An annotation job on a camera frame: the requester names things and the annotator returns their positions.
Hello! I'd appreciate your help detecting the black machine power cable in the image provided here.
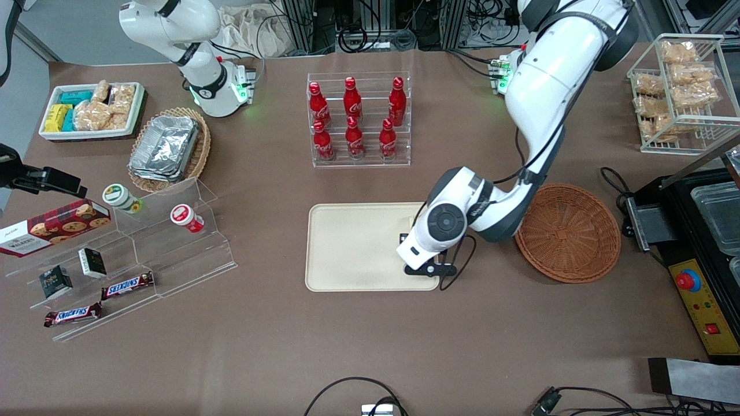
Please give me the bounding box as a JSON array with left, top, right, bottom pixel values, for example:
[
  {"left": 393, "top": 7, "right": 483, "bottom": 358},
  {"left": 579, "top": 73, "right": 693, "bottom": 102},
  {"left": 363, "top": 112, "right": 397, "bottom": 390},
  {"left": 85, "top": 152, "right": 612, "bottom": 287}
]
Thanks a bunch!
[{"left": 600, "top": 166, "right": 637, "bottom": 239}]

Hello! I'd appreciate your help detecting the small black box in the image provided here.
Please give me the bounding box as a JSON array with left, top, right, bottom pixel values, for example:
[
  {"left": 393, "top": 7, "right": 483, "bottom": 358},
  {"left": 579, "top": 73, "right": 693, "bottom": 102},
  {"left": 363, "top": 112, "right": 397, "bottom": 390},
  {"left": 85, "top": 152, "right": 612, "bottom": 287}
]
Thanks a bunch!
[
  {"left": 78, "top": 247, "right": 108, "bottom": 279},
  {"left": 39, "top": 265, "right": 74, "bottom": 300}
]

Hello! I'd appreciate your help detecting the Snickers bar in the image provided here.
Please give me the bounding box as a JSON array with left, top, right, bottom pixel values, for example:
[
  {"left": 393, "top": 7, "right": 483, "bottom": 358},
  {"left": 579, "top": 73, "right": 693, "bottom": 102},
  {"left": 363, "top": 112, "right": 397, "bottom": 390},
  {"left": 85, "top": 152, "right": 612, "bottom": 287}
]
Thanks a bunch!
[
  {"left": 44, "top": 302, "right": 103, "bottom": 328},
  {"left": 101, "top": 271, "right": 155, "bottom": 300}
]

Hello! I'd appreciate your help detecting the yellow snack packet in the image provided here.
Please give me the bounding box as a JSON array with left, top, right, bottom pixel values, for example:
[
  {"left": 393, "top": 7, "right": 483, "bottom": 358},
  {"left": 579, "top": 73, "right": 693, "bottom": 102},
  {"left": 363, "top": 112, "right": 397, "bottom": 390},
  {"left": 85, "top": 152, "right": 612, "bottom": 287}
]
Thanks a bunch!
[{"left": 45, "top": 104, "right": 73, "bottom": 133}]

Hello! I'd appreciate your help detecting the black looped cable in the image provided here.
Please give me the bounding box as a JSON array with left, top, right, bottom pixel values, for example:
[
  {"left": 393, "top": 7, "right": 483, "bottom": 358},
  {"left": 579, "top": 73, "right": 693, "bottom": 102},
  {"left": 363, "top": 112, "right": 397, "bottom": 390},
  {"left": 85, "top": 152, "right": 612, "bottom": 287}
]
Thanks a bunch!
[{"left": 304, "top": 377, "right": 409, "bottom": 416}]

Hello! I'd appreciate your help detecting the clear plastic container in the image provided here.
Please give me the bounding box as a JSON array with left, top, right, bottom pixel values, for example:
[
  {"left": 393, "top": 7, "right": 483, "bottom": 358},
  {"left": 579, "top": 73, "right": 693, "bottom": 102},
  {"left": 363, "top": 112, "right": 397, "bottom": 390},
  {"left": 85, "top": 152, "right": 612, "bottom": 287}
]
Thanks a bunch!
[{"left": 690, "top": 181, "right": 740, "bottom": 256}]

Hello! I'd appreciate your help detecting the oval light wicker basket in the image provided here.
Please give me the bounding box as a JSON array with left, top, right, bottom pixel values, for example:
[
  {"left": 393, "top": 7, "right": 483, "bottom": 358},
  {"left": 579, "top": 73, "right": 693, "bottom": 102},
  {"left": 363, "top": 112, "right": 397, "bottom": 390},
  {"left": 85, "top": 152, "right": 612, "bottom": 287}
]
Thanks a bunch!
[{"left": 127, "top": 107, "right": 212, "bottom": 194}]

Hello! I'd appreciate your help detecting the white rectangular snack bin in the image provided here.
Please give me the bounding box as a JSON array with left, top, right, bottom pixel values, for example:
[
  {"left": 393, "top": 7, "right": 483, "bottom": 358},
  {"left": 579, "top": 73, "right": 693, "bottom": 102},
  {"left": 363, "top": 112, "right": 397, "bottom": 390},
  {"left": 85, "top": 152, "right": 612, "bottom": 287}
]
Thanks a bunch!
[{"left": 39, "top": 82, "right": 146, "bottom": 142}]

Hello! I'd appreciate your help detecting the red-lidded yogurt cup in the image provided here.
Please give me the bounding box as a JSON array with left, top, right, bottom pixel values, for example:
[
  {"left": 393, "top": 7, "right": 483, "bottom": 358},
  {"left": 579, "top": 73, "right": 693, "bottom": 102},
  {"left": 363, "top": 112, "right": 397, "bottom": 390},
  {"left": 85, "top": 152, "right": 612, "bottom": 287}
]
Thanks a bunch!
[{"left": 170, "top": 204, "right": 205, "bottom": 234}]

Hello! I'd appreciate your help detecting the grey and black mat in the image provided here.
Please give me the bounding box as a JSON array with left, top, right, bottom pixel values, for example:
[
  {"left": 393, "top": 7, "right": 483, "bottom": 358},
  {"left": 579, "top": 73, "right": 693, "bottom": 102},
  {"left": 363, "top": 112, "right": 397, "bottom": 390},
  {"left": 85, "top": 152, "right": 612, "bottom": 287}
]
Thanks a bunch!
[{"left": 647, "top": 357, "right": 740, "bottom": 405}]

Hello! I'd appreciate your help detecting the red Coca-Cola bottle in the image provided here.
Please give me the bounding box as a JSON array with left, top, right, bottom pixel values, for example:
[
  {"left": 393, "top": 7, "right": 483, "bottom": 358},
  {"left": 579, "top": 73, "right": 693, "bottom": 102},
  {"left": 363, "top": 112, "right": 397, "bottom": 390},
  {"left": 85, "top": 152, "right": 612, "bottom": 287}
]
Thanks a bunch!
[
  {"left": 345, "top": 116, "right": 365, "bottom": 160},
  {"left": 343, "top": 77, "right": 363, "bottom": 123},
  {"left": 312, "top": 120, "right": 335, "bottom": 162},
  {"left": 379, "top": 118, "right": 398, "bottom": 160},
  {"left": 388, "top": 76, "right": 408, "bottom": 127},
  {"left": 308, "top": 81, "right": 332, "bottom": 128}
]

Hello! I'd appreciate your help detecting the red Walkers cookie box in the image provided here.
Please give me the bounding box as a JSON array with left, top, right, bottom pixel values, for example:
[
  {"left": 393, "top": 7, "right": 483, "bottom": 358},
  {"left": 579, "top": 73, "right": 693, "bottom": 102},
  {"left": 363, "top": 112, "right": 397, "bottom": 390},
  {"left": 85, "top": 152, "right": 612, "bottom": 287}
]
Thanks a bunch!
[{"left": 0, "top": 199, "right": 112, "bottom": 258}]

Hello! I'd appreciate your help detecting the round brown wicker basket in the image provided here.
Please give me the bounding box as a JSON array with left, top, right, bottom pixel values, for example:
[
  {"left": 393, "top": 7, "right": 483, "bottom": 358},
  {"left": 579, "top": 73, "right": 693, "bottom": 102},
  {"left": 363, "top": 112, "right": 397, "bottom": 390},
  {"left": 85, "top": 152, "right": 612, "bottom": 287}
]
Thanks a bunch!
[{"left": 513, "top": 183, "right": 622, "bottom": 284}]

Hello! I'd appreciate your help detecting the beige plastic tray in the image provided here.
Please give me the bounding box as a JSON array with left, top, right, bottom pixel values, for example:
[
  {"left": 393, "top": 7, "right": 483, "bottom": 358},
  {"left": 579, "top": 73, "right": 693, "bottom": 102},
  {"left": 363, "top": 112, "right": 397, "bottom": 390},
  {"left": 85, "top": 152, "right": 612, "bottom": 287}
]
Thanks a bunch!
[{"left": 305, "top": 202, "right": 440, "bottom": 292}]

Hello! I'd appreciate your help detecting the white wire rack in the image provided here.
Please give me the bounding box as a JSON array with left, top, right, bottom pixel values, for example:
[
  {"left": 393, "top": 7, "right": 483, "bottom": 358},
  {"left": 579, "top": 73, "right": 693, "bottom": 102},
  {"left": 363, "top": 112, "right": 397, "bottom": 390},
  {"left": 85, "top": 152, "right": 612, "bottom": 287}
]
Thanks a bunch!
[{"left": 627, "top": 34, "right": 740, "bottom": 155}]

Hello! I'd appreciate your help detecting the clear acrylic bottle rack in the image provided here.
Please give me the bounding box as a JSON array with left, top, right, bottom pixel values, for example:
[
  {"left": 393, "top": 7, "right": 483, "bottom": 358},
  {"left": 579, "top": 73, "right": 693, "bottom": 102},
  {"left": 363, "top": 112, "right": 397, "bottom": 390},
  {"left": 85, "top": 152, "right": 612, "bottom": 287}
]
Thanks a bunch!
[{"left": 306, "top": 71, "right": 412, "bottom": 169}]

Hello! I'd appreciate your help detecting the beige cloth bag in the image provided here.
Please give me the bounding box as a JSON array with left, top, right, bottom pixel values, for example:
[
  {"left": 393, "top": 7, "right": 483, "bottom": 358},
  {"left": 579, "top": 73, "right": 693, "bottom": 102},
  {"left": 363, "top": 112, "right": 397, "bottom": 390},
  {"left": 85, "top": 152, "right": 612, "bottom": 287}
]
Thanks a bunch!
[{"left": 215, "top": 5, "right": 291, "bottom": 58}]

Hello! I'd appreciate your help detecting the black machine with yellow panel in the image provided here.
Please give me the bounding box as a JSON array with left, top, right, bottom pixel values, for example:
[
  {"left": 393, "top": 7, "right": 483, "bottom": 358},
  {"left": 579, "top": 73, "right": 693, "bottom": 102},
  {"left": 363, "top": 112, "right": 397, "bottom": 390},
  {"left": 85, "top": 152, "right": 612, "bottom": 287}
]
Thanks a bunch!
[{"left": 621, "top": 136, "right": 740, "bottom": 365}]

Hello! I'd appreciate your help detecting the stack of foil containers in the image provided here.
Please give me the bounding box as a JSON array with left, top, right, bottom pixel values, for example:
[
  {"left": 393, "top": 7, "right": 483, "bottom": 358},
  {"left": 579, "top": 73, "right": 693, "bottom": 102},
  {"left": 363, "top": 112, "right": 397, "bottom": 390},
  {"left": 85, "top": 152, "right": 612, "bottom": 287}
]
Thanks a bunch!
[{"left": 128, "top": 116, "right": 201, "bottom": 183}]

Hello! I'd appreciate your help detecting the green-lidded yogurt cup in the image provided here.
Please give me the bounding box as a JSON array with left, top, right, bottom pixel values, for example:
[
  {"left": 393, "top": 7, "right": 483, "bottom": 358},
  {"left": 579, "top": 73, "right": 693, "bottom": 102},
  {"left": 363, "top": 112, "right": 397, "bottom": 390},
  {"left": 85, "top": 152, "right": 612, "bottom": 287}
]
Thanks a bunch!
[{"left": 102, "top": 184, "right": 143, "bottom": 214}]

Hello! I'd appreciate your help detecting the clear acrylic stepped stand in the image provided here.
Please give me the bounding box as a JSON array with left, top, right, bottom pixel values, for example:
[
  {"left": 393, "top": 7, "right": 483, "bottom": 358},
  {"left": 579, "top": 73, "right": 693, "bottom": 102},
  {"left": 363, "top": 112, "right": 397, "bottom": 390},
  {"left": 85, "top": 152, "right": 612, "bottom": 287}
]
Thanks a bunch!
[
  {"left": 112, "top": 177, "right": 238, "bottom": 299},
  {"left": 3, "top": 226, "right": 162, "bottom": 343}
]

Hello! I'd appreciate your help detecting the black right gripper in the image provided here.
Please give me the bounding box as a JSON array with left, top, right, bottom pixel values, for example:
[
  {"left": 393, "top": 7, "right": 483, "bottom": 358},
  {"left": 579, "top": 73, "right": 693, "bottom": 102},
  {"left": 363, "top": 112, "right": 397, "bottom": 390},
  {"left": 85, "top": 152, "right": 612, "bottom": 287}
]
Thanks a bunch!
[{"left": 0, "top": 143, "right": 88, "bottom": 199}]

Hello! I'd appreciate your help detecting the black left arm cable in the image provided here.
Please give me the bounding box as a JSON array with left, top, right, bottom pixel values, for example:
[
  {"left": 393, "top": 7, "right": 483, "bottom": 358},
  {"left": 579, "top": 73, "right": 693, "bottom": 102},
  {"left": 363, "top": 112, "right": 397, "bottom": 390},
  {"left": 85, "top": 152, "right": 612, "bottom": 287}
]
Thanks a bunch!
[{"left": 425, "top": 0, "right": 635, "bottom": 291}]

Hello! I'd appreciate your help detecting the clear bag of fried snacks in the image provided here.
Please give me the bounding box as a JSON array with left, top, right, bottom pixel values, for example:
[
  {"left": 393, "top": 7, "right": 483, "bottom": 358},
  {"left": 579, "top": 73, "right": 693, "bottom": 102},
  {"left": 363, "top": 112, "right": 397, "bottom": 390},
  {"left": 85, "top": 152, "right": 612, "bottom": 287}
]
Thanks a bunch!
[
  {"left": 634, "top": 95, "right": 672, "bottom": 119},
  {"left": 634, "top": 72, "right": 666, "bottom": 96},
  {"left": 661, "top": 40, "right": 699, "bottom": 64},
  {"left": 669, "top": 84, "right": 721, "bottom": 110},
  {"left": 669, "top": 62, "right": 715, "bottom": 87},
  {"left": 640, "top": 116, "right": 677, "bottom": 143}
]

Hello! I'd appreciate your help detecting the black cable with connector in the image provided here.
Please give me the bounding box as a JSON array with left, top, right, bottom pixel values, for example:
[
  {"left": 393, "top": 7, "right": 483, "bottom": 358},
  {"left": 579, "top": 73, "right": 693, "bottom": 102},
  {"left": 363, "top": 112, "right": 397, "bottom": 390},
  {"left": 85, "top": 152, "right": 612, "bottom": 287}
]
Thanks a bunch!
[{"left": 531, "top": 386, "right": 740, "bottom": 416}]

